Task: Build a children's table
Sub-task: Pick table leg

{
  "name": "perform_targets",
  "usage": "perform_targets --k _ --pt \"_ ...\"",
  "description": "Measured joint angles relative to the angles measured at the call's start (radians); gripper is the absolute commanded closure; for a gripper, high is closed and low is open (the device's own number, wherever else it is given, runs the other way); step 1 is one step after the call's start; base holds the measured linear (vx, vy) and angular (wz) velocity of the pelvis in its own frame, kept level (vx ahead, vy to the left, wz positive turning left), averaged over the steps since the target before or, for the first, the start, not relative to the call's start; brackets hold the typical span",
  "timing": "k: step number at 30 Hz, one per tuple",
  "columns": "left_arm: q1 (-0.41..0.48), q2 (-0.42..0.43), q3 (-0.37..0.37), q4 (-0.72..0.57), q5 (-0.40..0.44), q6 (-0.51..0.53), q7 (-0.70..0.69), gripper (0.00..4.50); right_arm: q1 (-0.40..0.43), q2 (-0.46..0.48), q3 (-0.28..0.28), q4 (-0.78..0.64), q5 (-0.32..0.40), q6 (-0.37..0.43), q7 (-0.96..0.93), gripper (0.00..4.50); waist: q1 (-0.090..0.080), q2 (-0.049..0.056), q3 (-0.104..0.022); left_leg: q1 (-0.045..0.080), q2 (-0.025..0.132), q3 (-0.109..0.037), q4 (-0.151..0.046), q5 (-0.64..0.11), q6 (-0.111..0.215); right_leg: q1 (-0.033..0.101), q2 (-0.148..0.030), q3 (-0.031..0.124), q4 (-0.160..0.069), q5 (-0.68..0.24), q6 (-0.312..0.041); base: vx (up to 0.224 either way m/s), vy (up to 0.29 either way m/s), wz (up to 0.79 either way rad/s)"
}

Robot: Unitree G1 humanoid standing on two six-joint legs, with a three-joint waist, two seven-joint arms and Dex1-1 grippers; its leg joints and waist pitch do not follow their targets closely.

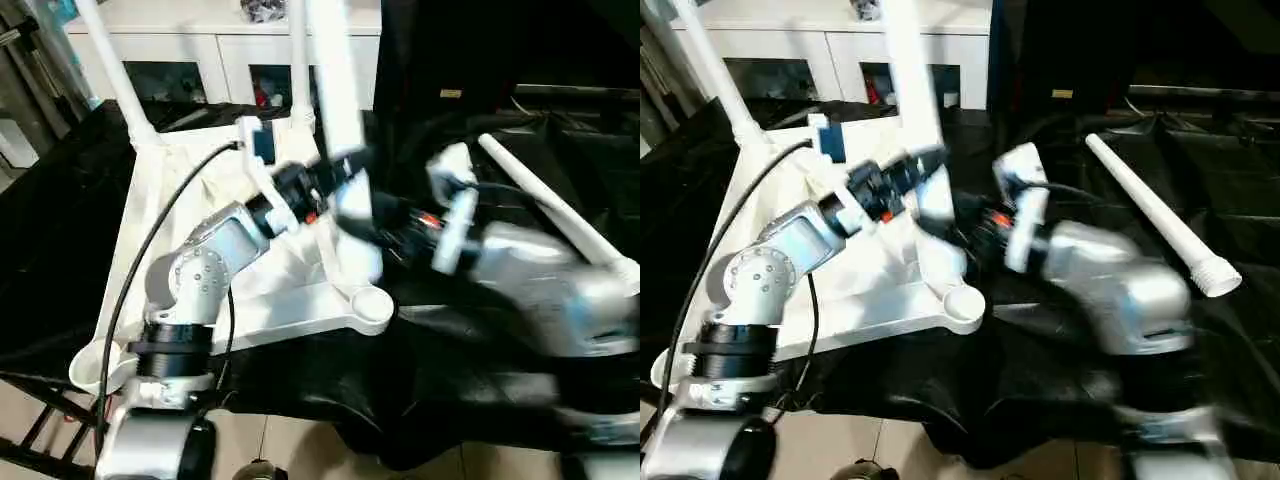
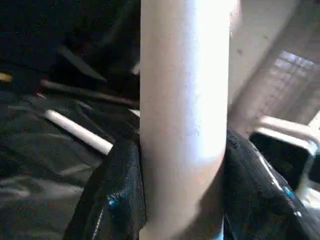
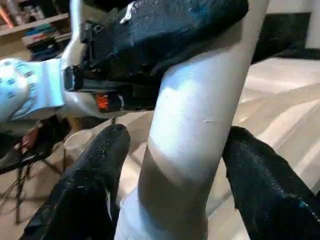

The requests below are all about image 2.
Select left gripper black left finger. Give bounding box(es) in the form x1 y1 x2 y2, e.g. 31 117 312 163
63 136 148 240

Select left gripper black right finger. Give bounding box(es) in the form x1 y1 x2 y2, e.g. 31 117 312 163
221 127 315 240

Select white plastic table leg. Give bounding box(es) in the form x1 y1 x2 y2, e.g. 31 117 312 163
44 109 114 154
138 0 233 240

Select white framed black box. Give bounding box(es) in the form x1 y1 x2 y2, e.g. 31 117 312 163
248 116 320 203

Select black plastic mat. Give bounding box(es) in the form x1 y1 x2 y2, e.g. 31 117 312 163
0 92 141 240

